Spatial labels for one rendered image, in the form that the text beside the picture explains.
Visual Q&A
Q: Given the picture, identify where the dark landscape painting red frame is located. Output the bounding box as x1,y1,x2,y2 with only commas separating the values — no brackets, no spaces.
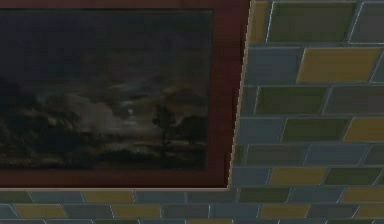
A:
0,0,252,192

